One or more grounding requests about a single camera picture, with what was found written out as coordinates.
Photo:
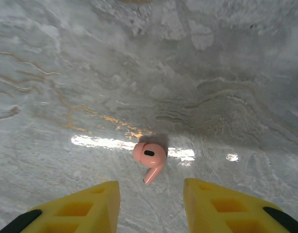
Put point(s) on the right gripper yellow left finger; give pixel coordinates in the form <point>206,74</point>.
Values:
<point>90,213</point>

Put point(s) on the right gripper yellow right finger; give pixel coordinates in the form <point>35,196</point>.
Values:
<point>224,213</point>

